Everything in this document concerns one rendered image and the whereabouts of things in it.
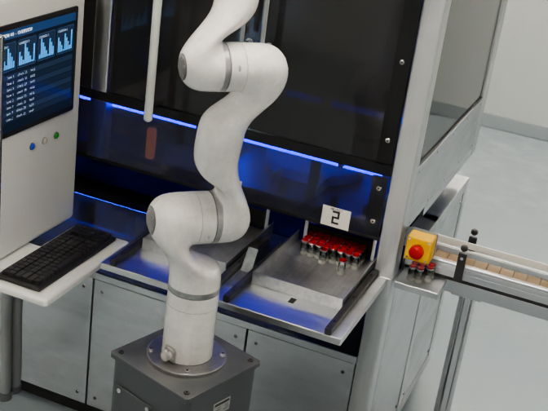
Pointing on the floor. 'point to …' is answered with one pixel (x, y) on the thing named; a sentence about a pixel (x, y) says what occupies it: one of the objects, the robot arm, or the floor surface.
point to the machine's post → (400, 196)
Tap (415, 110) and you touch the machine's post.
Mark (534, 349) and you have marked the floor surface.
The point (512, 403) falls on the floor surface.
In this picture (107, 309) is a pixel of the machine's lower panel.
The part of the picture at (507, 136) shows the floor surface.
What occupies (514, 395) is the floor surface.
